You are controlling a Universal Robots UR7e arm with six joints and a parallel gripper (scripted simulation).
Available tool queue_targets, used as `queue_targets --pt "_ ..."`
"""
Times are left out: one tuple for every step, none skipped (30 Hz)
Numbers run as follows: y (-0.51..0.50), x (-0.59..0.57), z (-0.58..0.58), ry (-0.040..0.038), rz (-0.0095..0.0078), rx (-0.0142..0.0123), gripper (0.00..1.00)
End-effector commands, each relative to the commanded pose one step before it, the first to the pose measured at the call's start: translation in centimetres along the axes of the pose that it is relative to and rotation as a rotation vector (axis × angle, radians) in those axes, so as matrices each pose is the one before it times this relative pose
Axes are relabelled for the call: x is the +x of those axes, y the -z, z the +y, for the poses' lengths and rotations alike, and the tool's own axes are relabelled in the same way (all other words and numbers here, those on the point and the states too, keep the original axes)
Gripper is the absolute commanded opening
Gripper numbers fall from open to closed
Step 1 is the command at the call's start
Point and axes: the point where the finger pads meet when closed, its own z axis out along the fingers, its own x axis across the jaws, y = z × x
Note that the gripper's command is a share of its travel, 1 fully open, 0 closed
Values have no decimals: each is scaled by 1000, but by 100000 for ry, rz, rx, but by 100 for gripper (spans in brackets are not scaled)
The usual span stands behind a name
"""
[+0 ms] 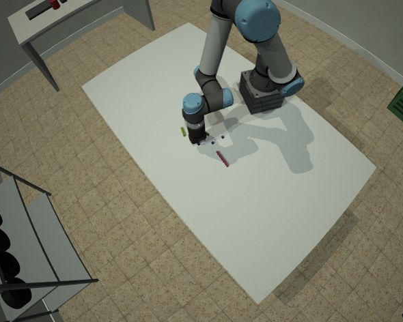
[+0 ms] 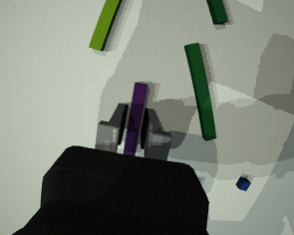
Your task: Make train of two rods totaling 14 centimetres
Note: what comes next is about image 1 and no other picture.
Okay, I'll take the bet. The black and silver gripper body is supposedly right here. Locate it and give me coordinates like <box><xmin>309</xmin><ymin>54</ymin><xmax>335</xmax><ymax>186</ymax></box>
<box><xmin>182</xmin><ymin>108</ymin><xmax>206</xmax><ymax>144</ymax></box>

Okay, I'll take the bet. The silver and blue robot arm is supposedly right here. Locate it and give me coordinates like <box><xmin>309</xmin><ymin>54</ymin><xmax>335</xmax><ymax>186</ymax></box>
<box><xmin>183</xmin><ymin>0</ymin><xmax>305</xmax><ymax>124</ymax></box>

